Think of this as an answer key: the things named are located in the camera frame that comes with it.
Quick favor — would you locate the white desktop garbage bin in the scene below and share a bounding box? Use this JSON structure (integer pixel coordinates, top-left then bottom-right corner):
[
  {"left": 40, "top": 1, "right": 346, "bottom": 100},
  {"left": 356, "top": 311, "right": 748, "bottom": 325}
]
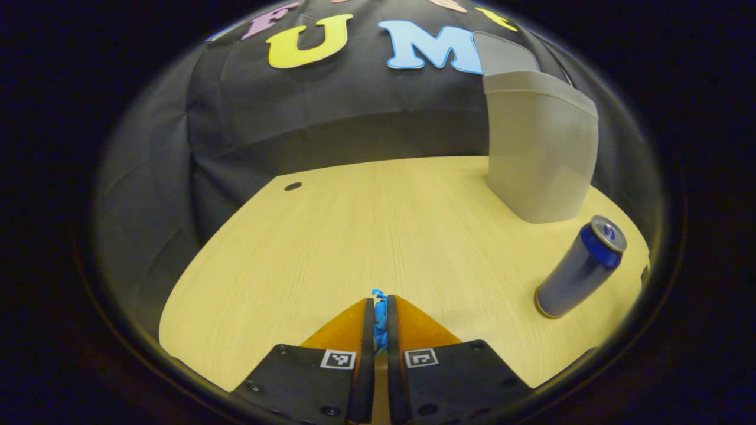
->
[{"left": 472, "top": 31, "right": 600, "bottom": 225}]

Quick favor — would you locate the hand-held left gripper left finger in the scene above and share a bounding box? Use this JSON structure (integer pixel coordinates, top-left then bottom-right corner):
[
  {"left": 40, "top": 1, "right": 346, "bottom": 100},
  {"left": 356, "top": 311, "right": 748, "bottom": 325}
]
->
[{"left": 230, "top": 297, "right": 377, "bottom": 425}]

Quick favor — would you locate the black backdrop cloth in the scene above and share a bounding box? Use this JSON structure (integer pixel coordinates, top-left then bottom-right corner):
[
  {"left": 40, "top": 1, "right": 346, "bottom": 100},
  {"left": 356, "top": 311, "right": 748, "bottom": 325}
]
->
[{"left": 94, "top": 0, "right": 662, "bottom": 343}]

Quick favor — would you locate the blue paper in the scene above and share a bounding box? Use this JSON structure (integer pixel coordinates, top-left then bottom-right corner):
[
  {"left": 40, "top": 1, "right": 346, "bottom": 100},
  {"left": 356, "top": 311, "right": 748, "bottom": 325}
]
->
[{"left": 371, "top": 288, "right": 390, "bottom": 355}]

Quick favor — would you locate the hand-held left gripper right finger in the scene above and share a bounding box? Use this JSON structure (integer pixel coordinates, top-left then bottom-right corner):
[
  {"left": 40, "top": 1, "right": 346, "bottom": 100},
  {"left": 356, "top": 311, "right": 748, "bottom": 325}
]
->
[{"left": 387, "top": 294, "right": 535, "bottom": 425}]

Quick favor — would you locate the grey and blue pop can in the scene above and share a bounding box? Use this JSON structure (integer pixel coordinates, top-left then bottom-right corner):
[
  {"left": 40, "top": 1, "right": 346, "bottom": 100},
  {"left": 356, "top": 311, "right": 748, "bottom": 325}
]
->
[{"left": 535, "top": 215, "right": 628, "bottom": 319}]

